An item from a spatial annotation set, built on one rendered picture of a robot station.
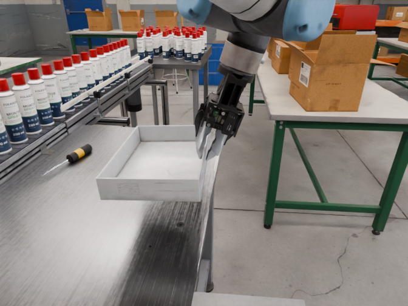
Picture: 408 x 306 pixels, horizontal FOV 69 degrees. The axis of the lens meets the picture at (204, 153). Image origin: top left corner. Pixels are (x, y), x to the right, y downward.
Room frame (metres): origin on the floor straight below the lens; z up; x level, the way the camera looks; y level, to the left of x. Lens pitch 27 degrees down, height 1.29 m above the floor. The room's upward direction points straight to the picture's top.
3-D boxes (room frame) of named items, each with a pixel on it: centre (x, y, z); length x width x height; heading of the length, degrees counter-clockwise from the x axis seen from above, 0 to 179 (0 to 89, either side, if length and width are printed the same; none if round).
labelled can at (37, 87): (1.03, 0.58, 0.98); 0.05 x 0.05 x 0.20
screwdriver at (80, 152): (0.82, 0.43, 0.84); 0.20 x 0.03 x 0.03; 158
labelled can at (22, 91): (0.95, 0.59, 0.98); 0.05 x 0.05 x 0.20
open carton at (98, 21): (5.98, 1.93, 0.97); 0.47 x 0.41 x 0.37; 171
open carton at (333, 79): (1.62, -0.67, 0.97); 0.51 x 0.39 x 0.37; 91
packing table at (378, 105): (2.47, -0.83, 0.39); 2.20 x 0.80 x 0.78; 175
